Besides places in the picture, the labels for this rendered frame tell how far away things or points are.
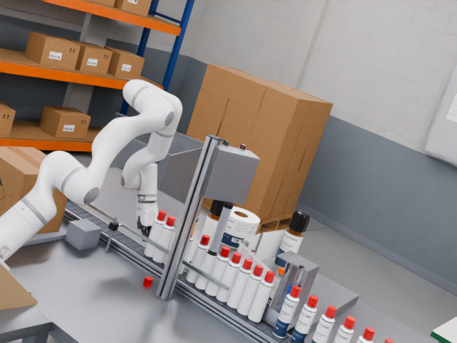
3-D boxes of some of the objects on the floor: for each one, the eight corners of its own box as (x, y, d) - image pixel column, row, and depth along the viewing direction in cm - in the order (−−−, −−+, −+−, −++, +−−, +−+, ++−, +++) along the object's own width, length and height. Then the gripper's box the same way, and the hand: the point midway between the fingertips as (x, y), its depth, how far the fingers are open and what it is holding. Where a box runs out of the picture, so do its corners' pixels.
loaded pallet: (293, 226, 666) (339, 105, 633) (255, 237, 596) (303, 101, 563) (208, 182, 724) (245, 69, 691) (164, 187, 654) (203, 61, 621)
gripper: (151, 197, 269) (150, 238, 270) (128, 199, 256) (128, 243, 257) (164, 198, 265) (164, 240, 266) (142, 201, 252) (141, 245, 253)
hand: (146, 237), depth 261 cm, fingers closed, pressing on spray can
